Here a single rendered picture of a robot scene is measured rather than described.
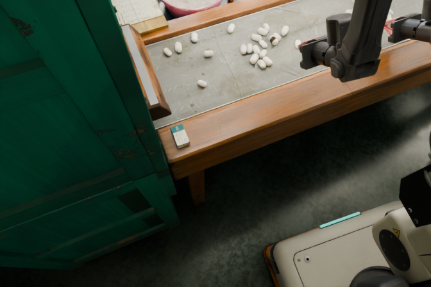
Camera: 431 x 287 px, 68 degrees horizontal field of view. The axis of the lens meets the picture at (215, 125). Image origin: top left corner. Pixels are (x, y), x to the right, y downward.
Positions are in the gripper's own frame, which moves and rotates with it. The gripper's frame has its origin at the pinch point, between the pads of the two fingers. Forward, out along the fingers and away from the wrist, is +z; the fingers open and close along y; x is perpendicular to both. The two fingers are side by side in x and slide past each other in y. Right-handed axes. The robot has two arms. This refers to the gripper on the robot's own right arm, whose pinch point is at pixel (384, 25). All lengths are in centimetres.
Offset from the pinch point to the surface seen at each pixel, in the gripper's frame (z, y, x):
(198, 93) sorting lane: 4, 65, 4
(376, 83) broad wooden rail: -11.9, 13.6, 12.8
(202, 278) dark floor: 12, 83, 92
